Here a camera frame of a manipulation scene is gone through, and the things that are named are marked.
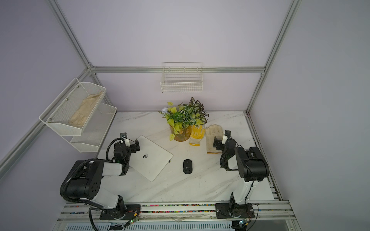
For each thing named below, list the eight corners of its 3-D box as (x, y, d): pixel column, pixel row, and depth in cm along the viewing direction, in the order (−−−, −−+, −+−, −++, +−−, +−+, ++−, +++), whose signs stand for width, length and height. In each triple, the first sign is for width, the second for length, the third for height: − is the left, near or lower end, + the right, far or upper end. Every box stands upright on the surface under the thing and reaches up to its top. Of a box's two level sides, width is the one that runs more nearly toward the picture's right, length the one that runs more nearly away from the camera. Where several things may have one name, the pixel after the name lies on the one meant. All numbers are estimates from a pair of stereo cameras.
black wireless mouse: (183, 173, 89) (183, 172, 87) (183, 161, 95) (183, 159, 92) (192, 173, 89) (192, 172, 87) (192, 161, 95) (192, 159, 92)
